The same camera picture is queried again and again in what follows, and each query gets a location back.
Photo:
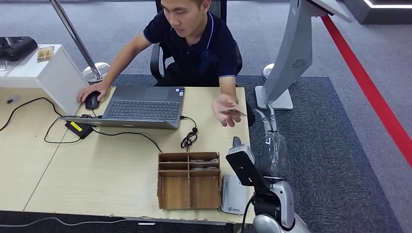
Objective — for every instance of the wooden card organizer box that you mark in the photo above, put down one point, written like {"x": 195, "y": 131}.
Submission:
{"x": 173, "y": 193}

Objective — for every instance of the white card reader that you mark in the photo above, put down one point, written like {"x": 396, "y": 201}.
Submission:
{"x": 233, "y": 196}

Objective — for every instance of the person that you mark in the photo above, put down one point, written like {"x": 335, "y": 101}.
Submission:
{"x": 199, "y": 51}

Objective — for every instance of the person's right hand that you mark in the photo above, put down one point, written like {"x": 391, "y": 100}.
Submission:
{"x": 96, "y": 88}

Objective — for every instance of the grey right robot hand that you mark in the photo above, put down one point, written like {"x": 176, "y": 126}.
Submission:
{"x": 273, "y": 154}

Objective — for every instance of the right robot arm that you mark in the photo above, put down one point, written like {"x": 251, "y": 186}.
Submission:
{"x": 283, "y": 205}

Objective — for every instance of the grey laptop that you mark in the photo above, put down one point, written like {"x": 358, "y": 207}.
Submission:
{"x": 141, "y": 109}

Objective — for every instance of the grey kiosk stand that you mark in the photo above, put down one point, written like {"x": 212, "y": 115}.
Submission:
{"x": 293, "y": 54}

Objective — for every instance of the round white stanchion base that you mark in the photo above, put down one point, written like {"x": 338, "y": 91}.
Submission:
{"x": 267, "y": 71}

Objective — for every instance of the black device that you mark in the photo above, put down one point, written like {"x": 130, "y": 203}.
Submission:
{"x": 16, "y": 48}

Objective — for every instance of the white cabinet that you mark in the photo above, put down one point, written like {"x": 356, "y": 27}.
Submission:
{"x": 58, "y": 77}

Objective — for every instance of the person's left hand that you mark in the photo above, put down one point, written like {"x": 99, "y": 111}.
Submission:
{"x": 223, "y": 104}

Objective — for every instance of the room key card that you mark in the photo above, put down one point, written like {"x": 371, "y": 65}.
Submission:
{"x": 204, "y": 160}

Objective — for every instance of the person's right forearm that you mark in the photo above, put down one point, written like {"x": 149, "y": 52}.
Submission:
{"x": 116, "y": 67}

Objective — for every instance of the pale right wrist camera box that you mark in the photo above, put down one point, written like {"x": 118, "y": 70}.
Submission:
{"x": 246, "y": 167}

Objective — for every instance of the black adapter yellow label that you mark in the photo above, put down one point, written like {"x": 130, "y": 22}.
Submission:
{"x": 78, "y": 128}

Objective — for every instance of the dark platform white edge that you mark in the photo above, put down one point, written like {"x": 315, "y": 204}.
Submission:
{"x": 379, "y": 13}

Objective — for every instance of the black office chair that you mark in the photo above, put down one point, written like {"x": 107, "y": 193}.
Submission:
{"x": 155, "y": 61}

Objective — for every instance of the black computer mouse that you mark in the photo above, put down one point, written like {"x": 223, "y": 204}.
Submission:
{"x": 91, "y": 102}

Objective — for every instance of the brown picture ID card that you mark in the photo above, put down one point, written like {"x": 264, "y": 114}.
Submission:
{"x": 233, "y": 113}

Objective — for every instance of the person's left forearm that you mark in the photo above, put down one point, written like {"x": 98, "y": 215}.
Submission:
{"x": 228, "y": 86}

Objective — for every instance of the metal stanchion pole with base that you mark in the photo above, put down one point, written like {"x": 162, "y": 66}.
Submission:
{"x": 75, "y": 35}

